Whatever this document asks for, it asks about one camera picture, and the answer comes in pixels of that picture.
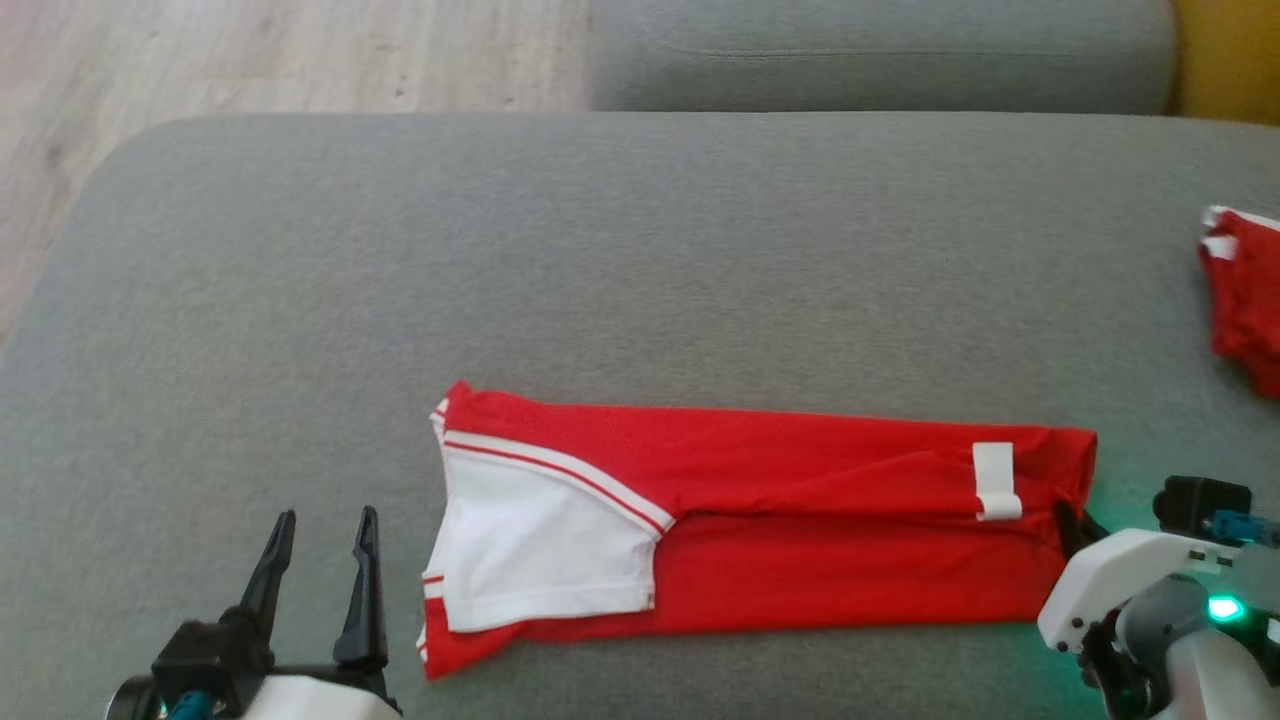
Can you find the red and white jersey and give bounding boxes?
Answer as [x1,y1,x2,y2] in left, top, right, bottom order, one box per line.
[418,380,1099,681]

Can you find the red garment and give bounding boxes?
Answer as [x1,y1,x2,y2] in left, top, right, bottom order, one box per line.
[1198,205,1280,399]

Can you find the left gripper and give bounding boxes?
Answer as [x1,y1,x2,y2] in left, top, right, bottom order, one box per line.
[235,506,403,720]

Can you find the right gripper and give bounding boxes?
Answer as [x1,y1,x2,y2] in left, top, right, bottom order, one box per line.
[1038,502,1233,655]

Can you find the large grey sofa seat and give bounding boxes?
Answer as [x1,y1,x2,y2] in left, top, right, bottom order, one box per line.
[0,110,1280,720]

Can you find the large yellow sofa back cushion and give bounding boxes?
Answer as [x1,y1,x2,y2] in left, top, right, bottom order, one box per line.
[1172,0,1280,126]

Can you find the grey sofa seat cushion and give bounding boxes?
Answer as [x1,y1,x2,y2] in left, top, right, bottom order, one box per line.
[585,0,1178,114]

